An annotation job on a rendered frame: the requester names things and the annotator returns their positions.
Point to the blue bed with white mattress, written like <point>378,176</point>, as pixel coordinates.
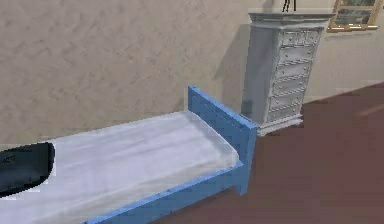
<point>140,160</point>

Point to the gold framed picture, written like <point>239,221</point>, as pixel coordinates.
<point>354,16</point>

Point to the grey chest of drawers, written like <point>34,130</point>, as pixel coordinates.
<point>283,73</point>

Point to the black thin-legged figure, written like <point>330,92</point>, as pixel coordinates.
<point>288,5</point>

